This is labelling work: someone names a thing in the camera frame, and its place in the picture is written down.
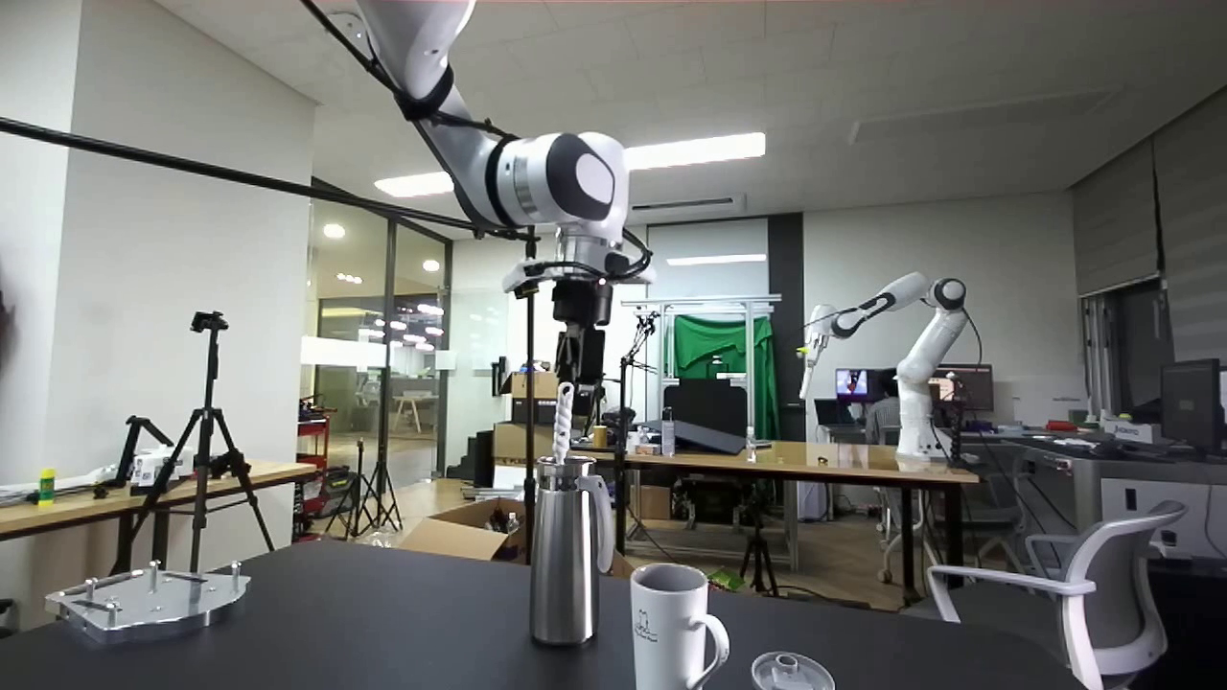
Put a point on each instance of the long wooden bench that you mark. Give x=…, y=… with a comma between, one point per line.
x=79, y=507

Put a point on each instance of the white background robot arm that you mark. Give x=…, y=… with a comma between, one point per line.
x=922, y=369

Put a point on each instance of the cardboard box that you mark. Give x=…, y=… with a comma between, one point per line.
x=460, y=535

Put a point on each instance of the small green bottle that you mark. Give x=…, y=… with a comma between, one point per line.
x=43, y=488

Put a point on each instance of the tall black camera tripod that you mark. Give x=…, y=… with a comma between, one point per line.
x=203, y=435

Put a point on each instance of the white stirring stick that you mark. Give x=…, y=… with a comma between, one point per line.
x=563, y=426

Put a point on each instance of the clear glass lid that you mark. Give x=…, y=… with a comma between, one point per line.
x=791, y=672

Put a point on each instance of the small black tripod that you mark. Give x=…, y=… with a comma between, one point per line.
x=129, y=447

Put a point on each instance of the white office chair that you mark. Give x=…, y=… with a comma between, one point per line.
x=1112, y=576

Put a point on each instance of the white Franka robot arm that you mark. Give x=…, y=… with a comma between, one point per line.
x=539, y=179

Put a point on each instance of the silver metal flask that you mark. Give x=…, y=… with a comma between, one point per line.
x=562, y=561

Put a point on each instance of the green screen backdrop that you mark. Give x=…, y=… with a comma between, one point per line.
x=715, y=349

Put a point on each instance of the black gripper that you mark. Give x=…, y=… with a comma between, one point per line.
x=580, y=320

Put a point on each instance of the wooden table with black legs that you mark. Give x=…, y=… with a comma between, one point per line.
x=819, y=460

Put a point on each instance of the black vertical stand pole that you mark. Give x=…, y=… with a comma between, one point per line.
x=527, y=424

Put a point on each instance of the clear acrylic tray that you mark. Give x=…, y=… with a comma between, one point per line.
x=145, y=604

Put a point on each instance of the white ceramic mug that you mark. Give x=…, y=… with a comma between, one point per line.
x=668, y=632

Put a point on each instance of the dark computer monitor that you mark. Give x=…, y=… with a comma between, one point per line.
x=1191, y=403

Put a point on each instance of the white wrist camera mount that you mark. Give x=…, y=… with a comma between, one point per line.
x=562, y=268

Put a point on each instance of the black horizontal boom pole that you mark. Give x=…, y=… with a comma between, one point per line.
x=193, y=161

